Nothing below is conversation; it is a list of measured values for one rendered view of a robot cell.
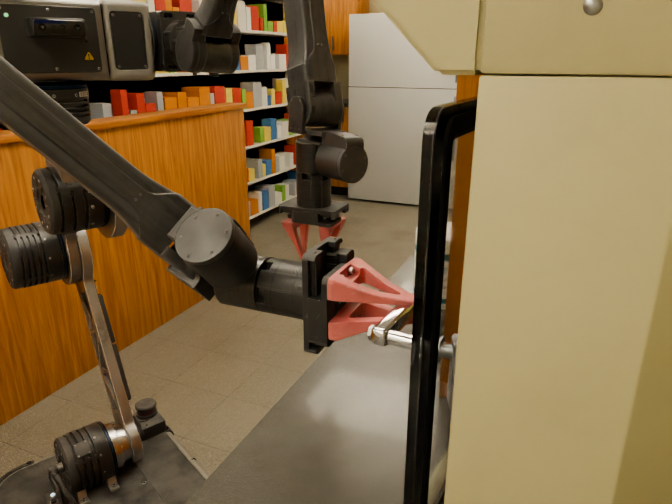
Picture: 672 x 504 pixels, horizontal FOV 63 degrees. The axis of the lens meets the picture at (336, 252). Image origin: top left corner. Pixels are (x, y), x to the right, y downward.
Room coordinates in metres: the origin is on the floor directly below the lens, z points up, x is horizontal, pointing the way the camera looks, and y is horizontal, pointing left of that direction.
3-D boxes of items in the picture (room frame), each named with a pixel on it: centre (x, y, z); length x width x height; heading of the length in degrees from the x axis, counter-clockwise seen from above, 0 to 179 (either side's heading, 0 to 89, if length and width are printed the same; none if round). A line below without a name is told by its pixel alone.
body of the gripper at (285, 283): (0.51, 0.04, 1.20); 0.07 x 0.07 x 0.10; 66
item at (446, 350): (0.38, -0.09, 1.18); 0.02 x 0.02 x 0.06; 62
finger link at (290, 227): (0.89, 0.05, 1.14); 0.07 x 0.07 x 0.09; 66
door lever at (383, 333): (0.44, -0.07, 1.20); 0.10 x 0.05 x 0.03; 152
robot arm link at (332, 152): (0.86, 0.01, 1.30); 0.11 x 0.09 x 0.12; 40
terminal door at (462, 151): (0.49, -0.13, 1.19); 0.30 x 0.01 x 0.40; 152
